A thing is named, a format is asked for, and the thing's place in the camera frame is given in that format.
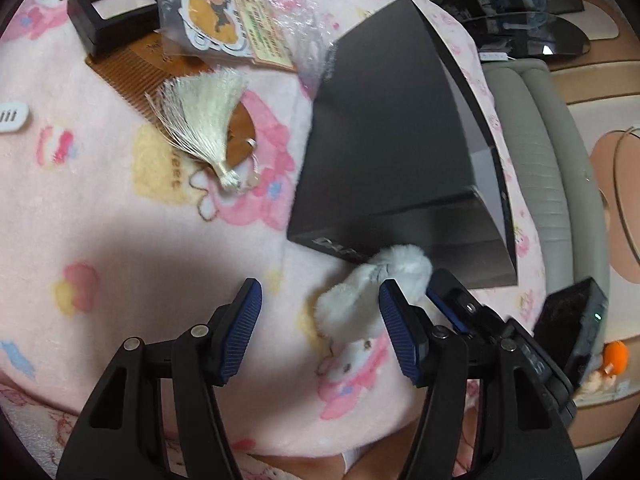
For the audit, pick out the black device green light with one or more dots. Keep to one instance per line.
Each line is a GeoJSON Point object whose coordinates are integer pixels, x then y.
{"type": "Point", "coordinates": [569, 325]}

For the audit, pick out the black glass tv stand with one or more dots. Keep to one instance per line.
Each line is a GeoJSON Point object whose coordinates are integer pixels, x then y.
{"type": "Point", "coordinates": [522, 28]}

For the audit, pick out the white slotted plastic piece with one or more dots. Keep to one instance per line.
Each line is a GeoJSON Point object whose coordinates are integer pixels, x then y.
{"type": "Point", "coordinates": [13, 116]}

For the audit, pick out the orange plush toy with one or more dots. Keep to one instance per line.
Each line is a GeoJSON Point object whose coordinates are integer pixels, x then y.
{"type": "Point", "coordinates": [615, 358]}

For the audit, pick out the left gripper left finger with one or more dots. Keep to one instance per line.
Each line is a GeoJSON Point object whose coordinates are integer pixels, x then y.
{"type": "Point", "coordinates": [119, 434]}

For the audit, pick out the small black open box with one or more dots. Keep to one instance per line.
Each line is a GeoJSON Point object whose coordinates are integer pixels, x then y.
{"type": "Point", "coordinates": [104, 26]}

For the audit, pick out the cream white tassel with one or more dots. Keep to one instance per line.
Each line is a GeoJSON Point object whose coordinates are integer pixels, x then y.
{"type": "Point", "coordinates": [195, 113]}

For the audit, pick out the white fluffy plush toy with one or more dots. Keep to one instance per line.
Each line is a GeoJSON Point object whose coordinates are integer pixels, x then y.
{"type": "Point", "coordinates": [349, 311]}

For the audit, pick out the large black cardboard box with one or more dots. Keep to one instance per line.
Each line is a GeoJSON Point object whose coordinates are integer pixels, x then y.
{"type": "Point", "coordinates": [400, 153]}

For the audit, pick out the cartoon girl sticker packet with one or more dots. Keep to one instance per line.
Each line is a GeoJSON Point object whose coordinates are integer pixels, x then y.
{"type": "Point", "coordinates": [279, 34]}

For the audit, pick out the pink cartoon print blanket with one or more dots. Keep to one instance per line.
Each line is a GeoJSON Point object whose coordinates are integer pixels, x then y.
{"type": "Point", "coordinates": [107, 232]}

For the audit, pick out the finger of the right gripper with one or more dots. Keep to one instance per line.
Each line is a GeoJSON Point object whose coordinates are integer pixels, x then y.
{"type": "Point", "coordinates": [451, 298]}

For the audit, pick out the grey leather sofa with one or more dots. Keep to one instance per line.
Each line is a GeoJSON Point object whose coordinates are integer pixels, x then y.
{"type": "Point", "coordinates": [554, 173]}

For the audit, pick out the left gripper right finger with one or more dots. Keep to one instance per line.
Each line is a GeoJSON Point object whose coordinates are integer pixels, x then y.
{"type": "Point", "coordinates": [519, 433]}

